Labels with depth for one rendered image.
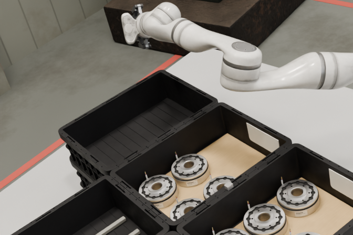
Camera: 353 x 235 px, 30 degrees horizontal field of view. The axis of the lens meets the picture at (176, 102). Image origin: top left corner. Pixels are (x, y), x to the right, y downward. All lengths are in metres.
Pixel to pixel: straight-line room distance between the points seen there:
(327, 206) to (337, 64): 0.35
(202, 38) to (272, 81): 0.20
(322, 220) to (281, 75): 0.36
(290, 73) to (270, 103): 0.67
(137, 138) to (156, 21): 0.43
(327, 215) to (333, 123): 0.54
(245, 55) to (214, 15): 2.28
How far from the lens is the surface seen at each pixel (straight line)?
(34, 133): 3.76
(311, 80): 1.59
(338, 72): 1.61
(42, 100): 4.02
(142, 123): 2.08
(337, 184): 1.66
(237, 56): 1.52
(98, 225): 1.78
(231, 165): 1.83
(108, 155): 1.99
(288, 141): 1.72
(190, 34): 1.65
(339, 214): 1.65
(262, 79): 1.58
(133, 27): 1.92
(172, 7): 1.76
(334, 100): 2.23
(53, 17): 4.66
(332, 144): 2.05
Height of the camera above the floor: 2.01
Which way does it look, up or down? 34 degrees down
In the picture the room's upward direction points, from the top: 15 degrees counter-clockwise
